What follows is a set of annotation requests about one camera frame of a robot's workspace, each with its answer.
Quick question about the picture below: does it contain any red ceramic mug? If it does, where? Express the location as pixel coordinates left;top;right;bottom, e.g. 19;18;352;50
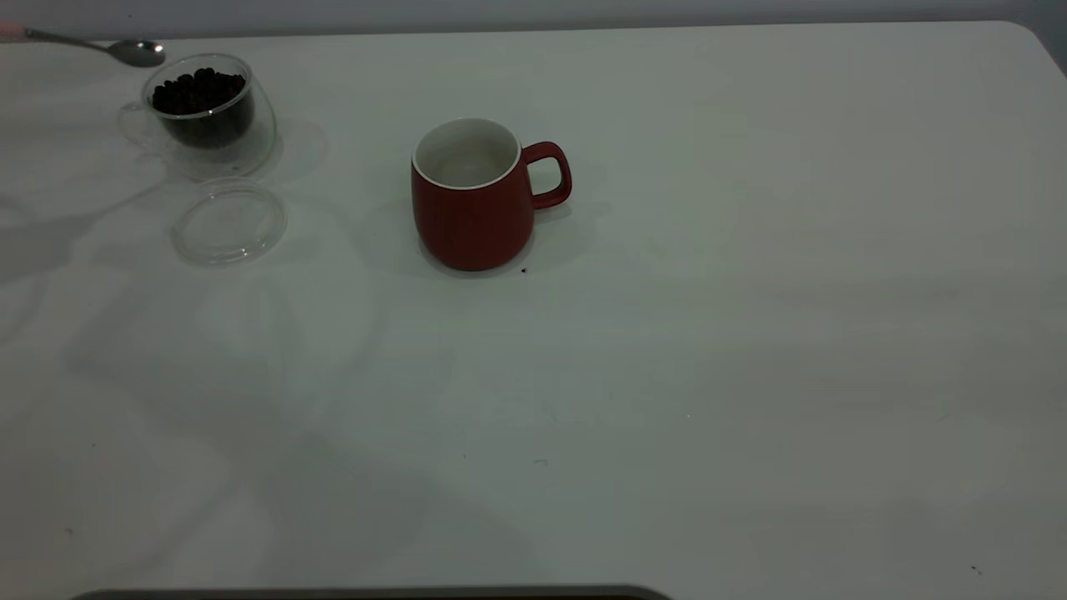
410;117;574;273

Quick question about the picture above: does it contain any pink handled metal spoon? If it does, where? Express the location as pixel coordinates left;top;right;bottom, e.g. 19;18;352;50
0;23;167;68

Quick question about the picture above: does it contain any clear glass cup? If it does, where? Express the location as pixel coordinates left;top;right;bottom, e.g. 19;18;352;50
117;52;278;180

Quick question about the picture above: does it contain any dark coffee beans heap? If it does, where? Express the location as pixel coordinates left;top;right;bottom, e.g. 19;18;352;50
151;67;253;149

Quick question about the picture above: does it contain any clear glass saucer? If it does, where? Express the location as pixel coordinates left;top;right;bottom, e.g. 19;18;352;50
171;177;288;268

